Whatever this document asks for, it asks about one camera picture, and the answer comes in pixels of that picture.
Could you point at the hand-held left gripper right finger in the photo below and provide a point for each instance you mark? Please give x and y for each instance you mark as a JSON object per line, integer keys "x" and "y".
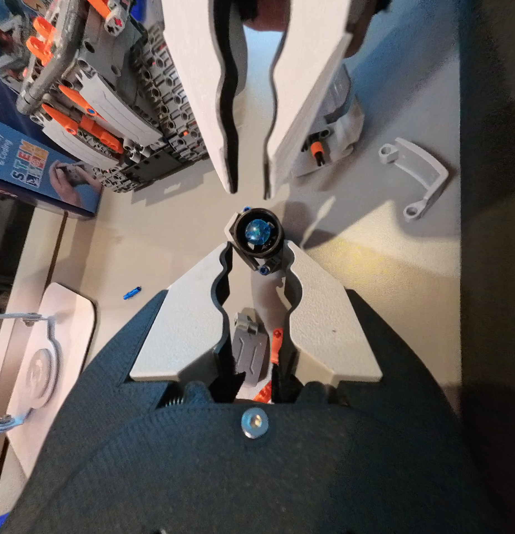
{"x": 332, "y": 333}

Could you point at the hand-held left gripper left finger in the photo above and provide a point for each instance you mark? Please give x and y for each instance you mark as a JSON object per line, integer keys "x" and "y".
{"x": 186, "y": 329}

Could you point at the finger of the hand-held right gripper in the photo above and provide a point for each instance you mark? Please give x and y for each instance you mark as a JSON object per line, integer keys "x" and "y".
{"x": 311, "y": 62}
{"x": 190, "y": 62}

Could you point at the grey toy canister panel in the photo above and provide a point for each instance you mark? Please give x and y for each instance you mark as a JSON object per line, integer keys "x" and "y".
{"x": 249, "y": 354}

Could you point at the black toy wheel assembly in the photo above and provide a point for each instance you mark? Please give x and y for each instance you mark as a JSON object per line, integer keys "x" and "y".
{"x": 257, "y": 231}

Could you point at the person's right hand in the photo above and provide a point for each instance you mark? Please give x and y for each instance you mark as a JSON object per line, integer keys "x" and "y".
{"x": 266, "y": 14}

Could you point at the small orange toy piece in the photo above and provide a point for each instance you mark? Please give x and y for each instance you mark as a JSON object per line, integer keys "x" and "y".
{"x": 277, "y": 346}

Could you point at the short blue toy pin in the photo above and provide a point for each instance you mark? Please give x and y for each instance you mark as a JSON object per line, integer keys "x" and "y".
{"x": 132, "y": 293}

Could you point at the grey tracked toy robot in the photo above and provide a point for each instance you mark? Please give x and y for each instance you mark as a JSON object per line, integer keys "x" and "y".
{"x": 115, "y": 104}

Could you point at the large orange ridged toy piece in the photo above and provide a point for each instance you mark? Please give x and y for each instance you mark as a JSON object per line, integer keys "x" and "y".
{"x": 262, "y": 393}

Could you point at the white book stand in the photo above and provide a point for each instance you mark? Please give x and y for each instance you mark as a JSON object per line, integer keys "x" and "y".
{"x": 69, "y": 317}

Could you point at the grey curved toy panel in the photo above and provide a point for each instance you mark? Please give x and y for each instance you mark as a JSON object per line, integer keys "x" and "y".
{"x": 424, "y": 167}

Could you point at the blue robot kit box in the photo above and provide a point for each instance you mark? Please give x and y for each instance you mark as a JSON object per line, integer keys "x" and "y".
{"x": 32, "y": 175}

